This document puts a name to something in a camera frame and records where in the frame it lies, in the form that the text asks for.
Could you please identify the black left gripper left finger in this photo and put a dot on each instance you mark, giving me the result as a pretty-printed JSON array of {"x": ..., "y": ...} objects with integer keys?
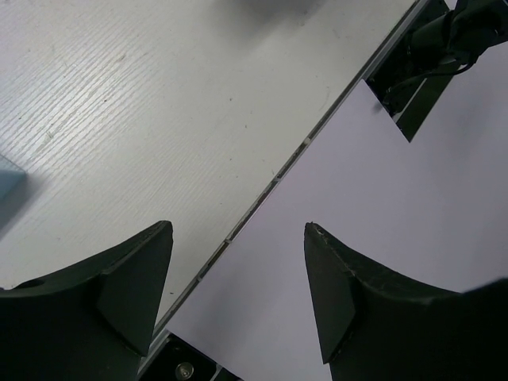
[{"x": 93, "y": 320}]

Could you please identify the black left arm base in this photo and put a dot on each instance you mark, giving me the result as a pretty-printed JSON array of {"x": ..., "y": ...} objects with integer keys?
[{"x": 177, "y": 360}]

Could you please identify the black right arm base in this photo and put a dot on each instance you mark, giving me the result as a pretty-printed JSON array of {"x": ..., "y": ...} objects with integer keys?
[{"x": 399, "y": 86}]

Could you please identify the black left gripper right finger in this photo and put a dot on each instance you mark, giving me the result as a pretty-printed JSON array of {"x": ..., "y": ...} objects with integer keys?
[{"x": 374, "y": 323}]

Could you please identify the pink blue tiered organizer box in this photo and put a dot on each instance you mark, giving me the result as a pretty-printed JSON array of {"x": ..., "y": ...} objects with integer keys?
[{"x": 12, "y": 177}]

